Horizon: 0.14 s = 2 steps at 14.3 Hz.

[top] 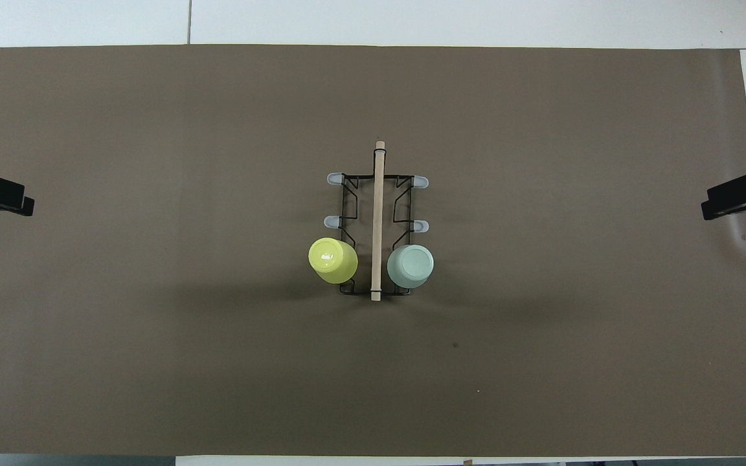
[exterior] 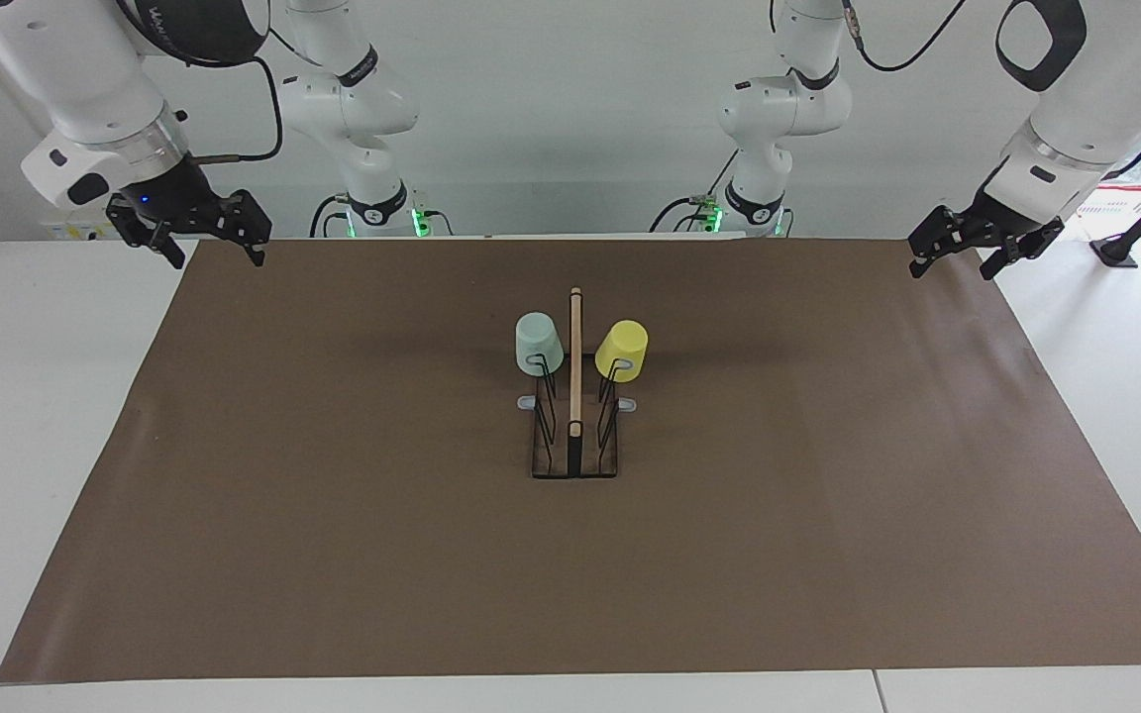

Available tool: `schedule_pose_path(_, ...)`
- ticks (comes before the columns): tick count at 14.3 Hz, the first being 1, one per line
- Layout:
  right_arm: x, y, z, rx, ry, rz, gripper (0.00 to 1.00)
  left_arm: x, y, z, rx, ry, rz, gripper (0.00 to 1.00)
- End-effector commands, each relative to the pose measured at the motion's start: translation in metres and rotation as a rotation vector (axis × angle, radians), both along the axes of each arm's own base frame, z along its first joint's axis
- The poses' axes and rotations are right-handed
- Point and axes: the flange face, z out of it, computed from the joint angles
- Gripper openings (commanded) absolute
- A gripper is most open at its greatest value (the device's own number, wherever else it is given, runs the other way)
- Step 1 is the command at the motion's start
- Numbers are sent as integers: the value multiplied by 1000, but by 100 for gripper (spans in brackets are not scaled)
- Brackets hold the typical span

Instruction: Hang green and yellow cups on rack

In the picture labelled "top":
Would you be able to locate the pale green plastic cup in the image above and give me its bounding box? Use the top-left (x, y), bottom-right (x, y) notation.
top-left (387, 245), bottom-right (435, 290)

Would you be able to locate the yellow plastic cup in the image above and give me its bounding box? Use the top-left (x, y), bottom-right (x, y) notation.
top-left (308, 237), bottom-right (359, 285)

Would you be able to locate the brown paper table mat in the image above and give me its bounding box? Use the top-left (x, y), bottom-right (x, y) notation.
top-left (0, 44), bottom-right (746, 457)

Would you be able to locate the black wire cup rack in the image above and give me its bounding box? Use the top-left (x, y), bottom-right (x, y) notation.
top-left (324, 140), bottom-right (430, 302)

